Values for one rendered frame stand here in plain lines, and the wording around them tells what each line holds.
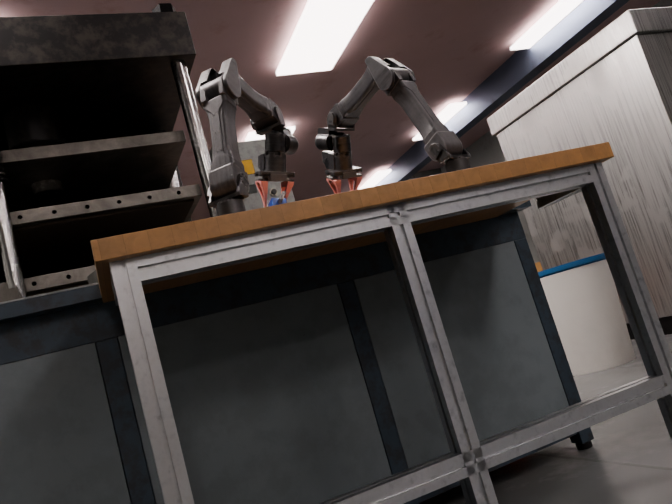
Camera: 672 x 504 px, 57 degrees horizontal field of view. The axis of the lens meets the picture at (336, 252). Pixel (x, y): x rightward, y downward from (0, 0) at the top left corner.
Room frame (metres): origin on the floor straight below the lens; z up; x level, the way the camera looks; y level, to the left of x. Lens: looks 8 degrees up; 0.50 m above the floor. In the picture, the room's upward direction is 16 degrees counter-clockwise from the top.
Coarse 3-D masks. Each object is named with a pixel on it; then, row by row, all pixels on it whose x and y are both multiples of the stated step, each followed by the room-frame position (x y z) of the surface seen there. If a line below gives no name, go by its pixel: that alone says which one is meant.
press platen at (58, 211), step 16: (144, 192) 2.32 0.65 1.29; (160, 192) 2.34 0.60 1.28; (176, 192) 2.37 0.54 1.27; (192, 192) 2.40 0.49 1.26; (48, 208) 2.17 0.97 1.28; (64, 208) 2.19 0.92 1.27; (80, 208) 2.22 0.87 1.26; (96, 208) 2.24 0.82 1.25; (112, 208) 2.26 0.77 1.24; (128, 208) 2.31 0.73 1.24; (192, 208) 2.56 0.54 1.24; (16, 224) 2.13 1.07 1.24; (32, 224) 2.17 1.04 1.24
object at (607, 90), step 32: (608, 32) 3.64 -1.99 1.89; (640, 32) 3.50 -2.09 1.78; (576, 64) 3.92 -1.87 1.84; (608, 64) 3.74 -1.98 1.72; (640, 64) 3.56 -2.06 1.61; (544, 96) 4.25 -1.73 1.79; (576, 96) 4.03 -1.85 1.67; (608, 96) 3.82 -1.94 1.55; (640, 96) 3.62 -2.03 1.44; (512, 128) 4.66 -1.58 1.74; (544, 128) 4.37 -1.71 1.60; (576, 128) 4.12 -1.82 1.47; (608, 128) 3.90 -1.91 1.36; (640, 128) 3.70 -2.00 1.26; (608, 160) 3.97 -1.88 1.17; (640, 160) 3.77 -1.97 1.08; (640, 192) 3.84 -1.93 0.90; (544, 224) 4.67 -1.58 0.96; (576, 224) 4.39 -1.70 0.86; (640, 224) 3.92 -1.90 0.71; (544, 256) 4.78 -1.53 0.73; (576, 256) 4.48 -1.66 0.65; (640, 256) 4.00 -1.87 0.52
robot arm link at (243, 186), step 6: (240, 174) 1.32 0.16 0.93; (240, 180) 1.31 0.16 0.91; (246, 180) 1.34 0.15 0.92; (240, 186) 1.31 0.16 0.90; (246, 186) 1.33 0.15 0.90; (210, 192) 1.34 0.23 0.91; (240, 192) 1.30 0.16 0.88; (246, 192) 1.32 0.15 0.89; (210, 198) 1.33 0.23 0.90; (222, 198) 1.31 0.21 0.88; (228, 198) 1.30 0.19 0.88; (240, 198) 1.32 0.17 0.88; (210, 204) 1.32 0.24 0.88; (216, 204) 1.32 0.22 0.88
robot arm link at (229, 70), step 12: (228, 60) 1.42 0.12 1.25; (204, 72) 1.44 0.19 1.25; (216, 72) 1.46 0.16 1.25; (228, 72) 1.39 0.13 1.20; (228, 84) 1.37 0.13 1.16; (240, 84) 1.47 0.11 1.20; (240, 96) 1.41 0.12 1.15; (252, 96) 1.53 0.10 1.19; (264, 96) 1.59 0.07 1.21; (204, 108) 1.41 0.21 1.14; (252, 108) 1.55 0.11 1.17; (264, 108) 1.57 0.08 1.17; (252, 120) 1.61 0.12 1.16; (264, 120) 1.61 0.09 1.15; (276, 120) 1.63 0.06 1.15
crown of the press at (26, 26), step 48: (0, 48) 2.06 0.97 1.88; (48, 48) 2.13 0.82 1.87; (96, 48) 2.20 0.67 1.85; (144, 48) 2.28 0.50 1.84; (192, 48) 2.36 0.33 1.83; (0, 96) 2.25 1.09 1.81; (48, 96) 2.36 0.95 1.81; (96, 96) 2.47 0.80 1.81; (144, 96) 2.59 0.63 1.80; (0, 144) 2.64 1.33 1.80; (48, 144) 2.44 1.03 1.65; (48, 192) 2.44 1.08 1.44
